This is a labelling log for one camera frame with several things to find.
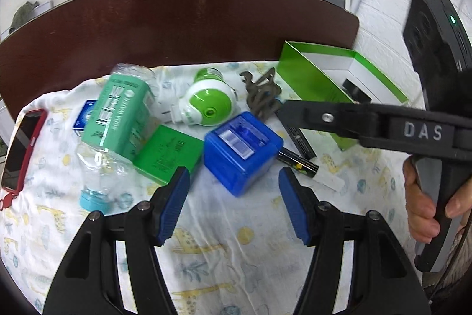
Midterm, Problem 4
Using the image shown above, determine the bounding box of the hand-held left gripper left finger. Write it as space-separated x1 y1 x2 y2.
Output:
42 166 191 315

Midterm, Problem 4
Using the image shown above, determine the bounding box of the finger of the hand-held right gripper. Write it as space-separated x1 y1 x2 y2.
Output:
276 99 392 150

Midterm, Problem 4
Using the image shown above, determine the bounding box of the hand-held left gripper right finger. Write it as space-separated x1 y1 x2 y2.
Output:
278 167 432 315

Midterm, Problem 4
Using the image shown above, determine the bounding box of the blue cube box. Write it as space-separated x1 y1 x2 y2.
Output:
204 111 284 198

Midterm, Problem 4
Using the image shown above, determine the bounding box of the green white plug-in device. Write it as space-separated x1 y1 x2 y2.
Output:
162 67 237 126

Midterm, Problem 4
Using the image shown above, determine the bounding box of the person's right hand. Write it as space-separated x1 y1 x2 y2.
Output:
404 157 472 242

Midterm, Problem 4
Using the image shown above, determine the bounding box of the black round device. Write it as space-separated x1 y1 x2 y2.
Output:
342 78 371 104

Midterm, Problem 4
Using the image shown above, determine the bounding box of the black marker with white cap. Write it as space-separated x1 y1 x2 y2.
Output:
276 149 347 192

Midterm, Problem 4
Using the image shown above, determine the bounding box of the flat green box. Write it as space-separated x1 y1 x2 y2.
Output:
133 125 204 186

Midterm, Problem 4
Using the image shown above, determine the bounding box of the green white cardboard box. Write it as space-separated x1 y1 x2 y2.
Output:
277 40 410 151

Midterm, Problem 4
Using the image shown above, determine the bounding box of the giraffe printed cloth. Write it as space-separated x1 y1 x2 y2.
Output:
0 60 443 315

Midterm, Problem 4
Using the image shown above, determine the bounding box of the grey hair claw clip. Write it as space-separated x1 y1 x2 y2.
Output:
239 67 284 118

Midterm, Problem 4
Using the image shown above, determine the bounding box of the clear bottle with green label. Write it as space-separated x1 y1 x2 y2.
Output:
76 63 161 216

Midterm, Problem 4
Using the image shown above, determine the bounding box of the small blue box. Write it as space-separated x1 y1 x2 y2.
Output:
73 99 99 136

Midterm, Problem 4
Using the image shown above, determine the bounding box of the phone in red case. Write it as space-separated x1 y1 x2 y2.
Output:
0 108 48 212

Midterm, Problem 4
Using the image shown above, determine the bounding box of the olive green cap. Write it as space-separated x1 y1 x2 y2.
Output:
8 1 39 33

